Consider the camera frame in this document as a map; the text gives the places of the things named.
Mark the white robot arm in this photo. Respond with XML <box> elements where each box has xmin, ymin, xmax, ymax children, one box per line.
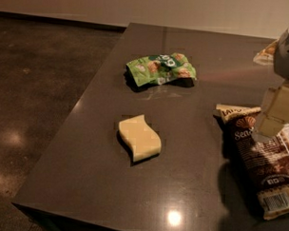
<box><xmin>253</xmin><ymin>27</ymin><xmax>289</xmax><ymax>142</ymax></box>

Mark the green chip bag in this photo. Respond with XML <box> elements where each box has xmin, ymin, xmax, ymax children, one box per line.
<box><xmin>126</xmin><ymin>53</ymin><xmax>197</xmax><ymax>87</ymax></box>

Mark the yellow snack bag at edge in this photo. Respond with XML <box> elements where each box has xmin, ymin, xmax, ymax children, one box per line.
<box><xmin>253</xmin><ymin>40</ymin><xmax>279</xmax><ymax>66</ymax></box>

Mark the yellow wavy sponge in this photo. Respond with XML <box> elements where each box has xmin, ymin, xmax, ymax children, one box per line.
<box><xmin>118</xmin><ymin>114</ymin><xmax>162</xmax><ymax>163</ymax></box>

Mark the brown sea salt chip bag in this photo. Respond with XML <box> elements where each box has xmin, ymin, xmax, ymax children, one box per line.
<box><xmin>216</xmin><ymin>104</ymin><xmax>289</xmax><ymax>220</ymax></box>

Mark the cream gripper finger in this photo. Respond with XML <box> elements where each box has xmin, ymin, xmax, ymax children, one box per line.
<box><xmin>253</xmin><ymin>81</ymin><xmax>289</xmax><ymax>142</ymax></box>

